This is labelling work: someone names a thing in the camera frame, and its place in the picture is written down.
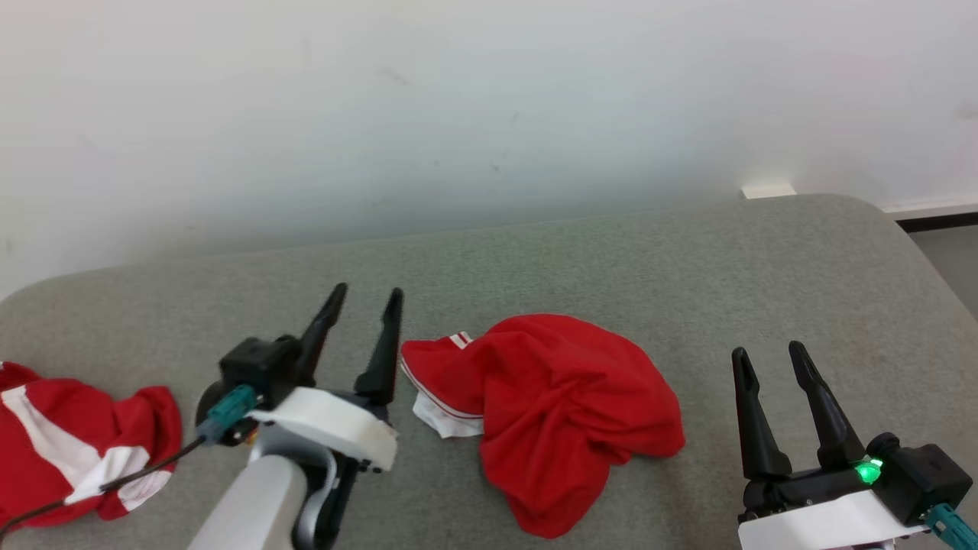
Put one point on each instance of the red shirt with black number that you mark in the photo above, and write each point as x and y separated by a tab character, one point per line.
565	397

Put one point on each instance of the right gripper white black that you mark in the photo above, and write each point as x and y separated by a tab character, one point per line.
810	523

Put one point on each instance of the small white wall block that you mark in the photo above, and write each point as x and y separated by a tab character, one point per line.
768	190

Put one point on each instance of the red garment with white stripe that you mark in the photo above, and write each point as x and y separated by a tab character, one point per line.
130	428

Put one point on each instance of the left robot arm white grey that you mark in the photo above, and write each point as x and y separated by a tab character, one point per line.
252	504

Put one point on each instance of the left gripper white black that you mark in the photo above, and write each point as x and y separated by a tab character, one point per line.
336	424

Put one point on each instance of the white skirting board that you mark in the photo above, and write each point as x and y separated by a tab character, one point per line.
932	207

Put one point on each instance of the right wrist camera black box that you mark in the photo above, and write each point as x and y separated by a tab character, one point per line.
921	473

